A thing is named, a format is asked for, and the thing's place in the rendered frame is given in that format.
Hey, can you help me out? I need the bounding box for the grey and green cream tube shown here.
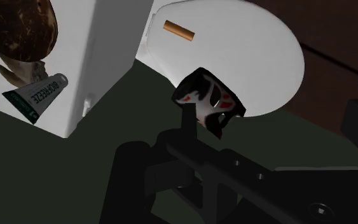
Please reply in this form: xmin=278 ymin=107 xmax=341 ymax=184
xmin=1 ymin=73 xmax=69 ymax=125

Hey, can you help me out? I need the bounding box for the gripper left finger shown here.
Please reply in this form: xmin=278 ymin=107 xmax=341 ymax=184
xmin=99 ymin=102 xmax=198 ymax=224

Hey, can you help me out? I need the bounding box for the orange cylinder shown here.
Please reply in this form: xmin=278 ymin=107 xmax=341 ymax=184
xmin=162 ymin=19 xmax=196 ymax=43

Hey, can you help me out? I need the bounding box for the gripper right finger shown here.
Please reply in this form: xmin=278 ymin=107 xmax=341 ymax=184
xmin=259 ymin=99 xmax=358 ymax=224

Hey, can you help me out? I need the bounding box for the black white red patterned cup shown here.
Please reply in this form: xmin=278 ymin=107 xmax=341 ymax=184
xmin=171 ymin=66 xmax=247 ymax=141

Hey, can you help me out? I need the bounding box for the brown mottled round figure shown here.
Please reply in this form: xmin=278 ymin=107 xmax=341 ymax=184
xmin=0 ymin=0 xmax=59 ymax=89

